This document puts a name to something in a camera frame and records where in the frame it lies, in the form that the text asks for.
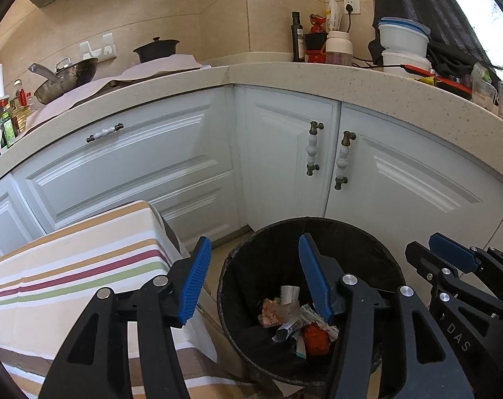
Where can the group of condiment bottles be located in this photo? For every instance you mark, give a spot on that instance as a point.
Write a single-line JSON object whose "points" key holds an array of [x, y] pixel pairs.
{"points": [[6, 124]]}

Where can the dark oil bottle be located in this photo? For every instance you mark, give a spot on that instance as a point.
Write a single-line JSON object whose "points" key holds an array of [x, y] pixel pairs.
{"points": [[298, 39]]}

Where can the red black kitchen gadget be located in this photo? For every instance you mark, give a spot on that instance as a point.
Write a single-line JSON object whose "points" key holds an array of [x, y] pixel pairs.
{"points": [[316, 43]]}

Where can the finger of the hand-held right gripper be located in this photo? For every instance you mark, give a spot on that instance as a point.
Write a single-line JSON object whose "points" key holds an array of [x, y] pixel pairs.
{"points": [[426, 262], [455, 251]]}

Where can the white container blue rim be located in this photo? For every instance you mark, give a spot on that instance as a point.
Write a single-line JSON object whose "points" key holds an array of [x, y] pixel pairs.
{"points": [[403, 37]]}

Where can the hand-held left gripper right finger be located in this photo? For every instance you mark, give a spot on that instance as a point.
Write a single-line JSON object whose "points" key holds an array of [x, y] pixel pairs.
{"points": [[313, 278]]}

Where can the white packet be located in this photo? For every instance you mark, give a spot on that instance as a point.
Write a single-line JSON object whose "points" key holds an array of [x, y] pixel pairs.
{"points": [[334, 16]]}

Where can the white kitchen cabinet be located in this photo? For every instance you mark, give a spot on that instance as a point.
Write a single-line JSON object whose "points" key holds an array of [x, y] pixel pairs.
{"points": [[131, 174]]}

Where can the white stove cover cloth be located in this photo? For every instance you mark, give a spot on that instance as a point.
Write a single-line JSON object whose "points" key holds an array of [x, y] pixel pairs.
{"points": [[152, 68]]}

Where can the plain white plastic container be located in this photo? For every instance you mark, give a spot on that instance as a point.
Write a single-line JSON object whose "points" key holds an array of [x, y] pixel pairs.
{"points": [[405, 61]]}

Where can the white wall socket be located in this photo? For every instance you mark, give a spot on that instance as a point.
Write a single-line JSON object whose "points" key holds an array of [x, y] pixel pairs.
{"points": [[351, 6]]}

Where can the white jar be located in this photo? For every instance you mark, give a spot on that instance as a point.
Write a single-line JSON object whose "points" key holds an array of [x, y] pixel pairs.
{"points": [[338, 48]]}

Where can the black lidded pot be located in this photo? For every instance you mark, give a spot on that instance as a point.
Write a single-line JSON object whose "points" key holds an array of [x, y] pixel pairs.
{"points": [[156, 50]]}

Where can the clear plastic cups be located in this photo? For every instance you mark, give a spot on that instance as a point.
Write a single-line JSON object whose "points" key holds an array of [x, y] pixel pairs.
{"points": [[494, 91]]}

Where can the long white sachet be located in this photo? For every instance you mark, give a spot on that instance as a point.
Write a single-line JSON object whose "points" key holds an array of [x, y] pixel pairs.
{"points": [[309, 314]]}

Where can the black trash bin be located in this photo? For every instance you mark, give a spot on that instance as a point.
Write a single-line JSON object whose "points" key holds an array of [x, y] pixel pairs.
{"points": [[255, 266]]}

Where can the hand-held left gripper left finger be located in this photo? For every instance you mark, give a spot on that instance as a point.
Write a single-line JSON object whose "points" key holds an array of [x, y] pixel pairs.
{"points": [[195, 282]]}

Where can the white wall holder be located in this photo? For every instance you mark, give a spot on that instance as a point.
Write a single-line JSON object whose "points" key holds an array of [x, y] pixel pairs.
{"points": [[98, 48]]}

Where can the steel wok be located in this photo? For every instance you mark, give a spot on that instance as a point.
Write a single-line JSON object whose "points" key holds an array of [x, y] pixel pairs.
{"points": [[68, 77]]}

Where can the striped tablecloth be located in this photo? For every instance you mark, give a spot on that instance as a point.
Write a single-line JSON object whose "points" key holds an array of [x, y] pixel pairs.
{"points": [[89, 257]]}

